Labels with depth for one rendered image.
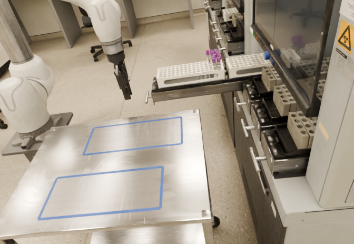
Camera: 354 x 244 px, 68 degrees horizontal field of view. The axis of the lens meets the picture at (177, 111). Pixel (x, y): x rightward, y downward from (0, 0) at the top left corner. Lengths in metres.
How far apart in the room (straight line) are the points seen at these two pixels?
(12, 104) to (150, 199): 0.76
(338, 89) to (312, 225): 0.43
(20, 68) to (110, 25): 0.52
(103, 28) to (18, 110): 0.50
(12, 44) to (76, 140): 0.57
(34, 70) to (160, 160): 0.81
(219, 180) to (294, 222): 0.99
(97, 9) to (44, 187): 0.64
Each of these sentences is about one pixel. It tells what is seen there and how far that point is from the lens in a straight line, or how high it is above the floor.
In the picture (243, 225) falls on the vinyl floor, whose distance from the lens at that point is 1.62.
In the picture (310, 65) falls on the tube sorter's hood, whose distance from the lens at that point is 0.70.
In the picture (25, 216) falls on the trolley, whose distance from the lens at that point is 0.89.
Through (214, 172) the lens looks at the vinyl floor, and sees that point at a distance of 1.83.
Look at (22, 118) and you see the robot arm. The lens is 1.29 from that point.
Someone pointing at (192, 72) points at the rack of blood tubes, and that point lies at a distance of 1.15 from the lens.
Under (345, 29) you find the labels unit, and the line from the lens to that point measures 0.59.
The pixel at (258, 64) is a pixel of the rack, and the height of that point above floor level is 0.86.
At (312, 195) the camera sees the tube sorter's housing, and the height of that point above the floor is 0.74.
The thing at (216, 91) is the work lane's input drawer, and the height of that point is 0.77.
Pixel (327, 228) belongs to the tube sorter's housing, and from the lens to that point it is 0.94.
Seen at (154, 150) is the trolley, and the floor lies 0.82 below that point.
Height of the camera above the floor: 1.42
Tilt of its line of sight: 37 degrees down
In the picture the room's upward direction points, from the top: 11 degrees counter-clockwise
